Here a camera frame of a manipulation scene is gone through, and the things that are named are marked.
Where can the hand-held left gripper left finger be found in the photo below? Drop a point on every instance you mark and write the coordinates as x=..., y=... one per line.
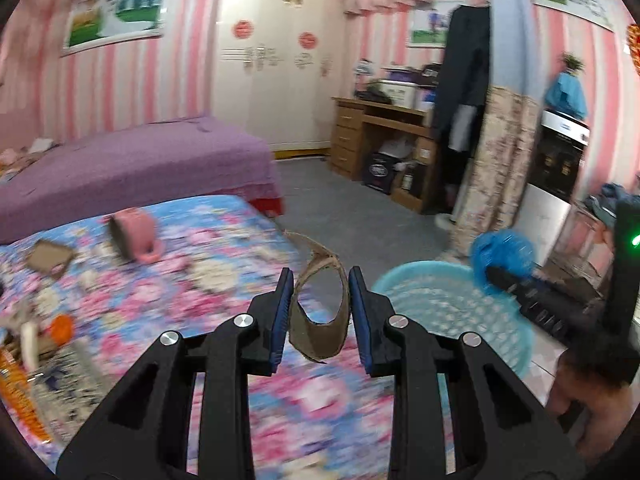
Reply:
x=280, y=320

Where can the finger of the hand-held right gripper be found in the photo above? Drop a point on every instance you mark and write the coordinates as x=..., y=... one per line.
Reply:
x=520, y=290

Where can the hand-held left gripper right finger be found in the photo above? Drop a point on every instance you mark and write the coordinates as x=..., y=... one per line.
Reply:
x=361, y=320

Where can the blue plastic bag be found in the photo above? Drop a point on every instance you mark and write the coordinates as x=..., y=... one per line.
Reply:
x=500, y=252

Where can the light blue plastic basket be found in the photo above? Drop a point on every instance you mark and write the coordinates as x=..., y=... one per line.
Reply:
x=440, y=300

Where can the person's right hand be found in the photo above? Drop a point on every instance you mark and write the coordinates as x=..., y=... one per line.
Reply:
x=605, y=420

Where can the floral blanket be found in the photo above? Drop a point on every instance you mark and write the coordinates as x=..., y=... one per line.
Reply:
x=200, y=240

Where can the blue clothes pile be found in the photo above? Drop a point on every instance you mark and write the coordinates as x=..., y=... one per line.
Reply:
x=605, y=202

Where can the pink floral lace curtain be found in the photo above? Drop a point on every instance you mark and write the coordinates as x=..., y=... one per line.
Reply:
x=500, y=160

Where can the water dispenser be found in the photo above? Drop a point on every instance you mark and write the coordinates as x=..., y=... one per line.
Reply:
x=555, y=160

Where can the dark printed box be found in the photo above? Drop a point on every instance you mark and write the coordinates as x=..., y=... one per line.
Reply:
x=380, y=172

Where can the cardboard box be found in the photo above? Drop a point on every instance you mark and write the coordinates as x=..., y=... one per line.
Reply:
x=424, y=150

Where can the wooden desk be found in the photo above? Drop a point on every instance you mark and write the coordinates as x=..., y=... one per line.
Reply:
x=350, y=135

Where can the blue cloth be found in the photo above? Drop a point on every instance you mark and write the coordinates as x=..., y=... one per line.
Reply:
x=567, y=95

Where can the purple dotted bed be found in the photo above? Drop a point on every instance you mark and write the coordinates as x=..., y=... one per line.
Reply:
x=125, y=170

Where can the orange round plastic piece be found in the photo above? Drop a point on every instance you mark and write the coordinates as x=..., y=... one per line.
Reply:
x=62, y=329

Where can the white wardrobe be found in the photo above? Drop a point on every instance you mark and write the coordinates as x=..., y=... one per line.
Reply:
x=270, y=100

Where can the dark hanging jacket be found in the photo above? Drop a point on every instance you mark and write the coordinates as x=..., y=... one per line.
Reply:
x=462, y=70

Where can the white storage box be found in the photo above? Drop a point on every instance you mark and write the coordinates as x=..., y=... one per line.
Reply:
x=397, y=92

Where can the small green plant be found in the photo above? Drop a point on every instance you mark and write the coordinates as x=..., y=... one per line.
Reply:
x=572, y=61

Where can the brown phone case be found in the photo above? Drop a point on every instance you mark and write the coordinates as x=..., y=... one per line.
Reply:
x=47, y=257

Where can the orange snack packet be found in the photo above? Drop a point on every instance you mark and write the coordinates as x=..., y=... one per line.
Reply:
x=17, y=400

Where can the framed wedding picture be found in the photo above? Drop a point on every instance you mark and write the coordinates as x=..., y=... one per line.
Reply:
x=115, y=17

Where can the small wall poster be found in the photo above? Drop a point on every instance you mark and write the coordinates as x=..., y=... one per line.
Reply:
x=430, y=25

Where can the wide wall poster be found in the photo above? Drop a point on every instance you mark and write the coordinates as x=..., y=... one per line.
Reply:
x=575, y=0

